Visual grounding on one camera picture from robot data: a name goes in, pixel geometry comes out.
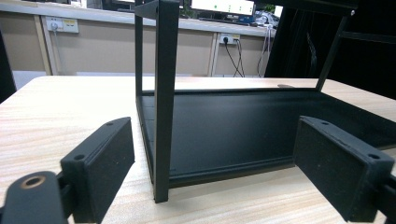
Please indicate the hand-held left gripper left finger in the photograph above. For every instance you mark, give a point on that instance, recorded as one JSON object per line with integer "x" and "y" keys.
{"x": 102, "y": 168}

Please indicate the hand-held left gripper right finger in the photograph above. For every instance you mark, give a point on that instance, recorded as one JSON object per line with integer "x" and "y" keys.
{"x": 336, "y": 168}

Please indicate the black two-tier metal shelf rack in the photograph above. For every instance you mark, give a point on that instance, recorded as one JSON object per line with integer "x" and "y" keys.
{"x": 166, "y": 93}

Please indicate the beige room desk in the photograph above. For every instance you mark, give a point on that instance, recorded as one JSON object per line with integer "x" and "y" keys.
{"x": 102, "y": 49}

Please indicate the black curtain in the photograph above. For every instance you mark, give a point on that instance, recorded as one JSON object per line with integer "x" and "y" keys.
{"x": 5, "y": 71}
{"x": 299, "y": 46}

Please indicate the computer monitor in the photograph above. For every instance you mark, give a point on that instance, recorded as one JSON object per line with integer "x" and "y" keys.
{"x": 222, "y": 6}

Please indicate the white wall socket with white plug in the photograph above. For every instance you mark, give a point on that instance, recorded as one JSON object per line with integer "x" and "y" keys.
{"x": 62, "y": 24}

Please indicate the white wall socket with black plugs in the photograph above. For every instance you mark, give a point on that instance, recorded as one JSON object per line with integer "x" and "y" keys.
{"x": 229, "y": 38}

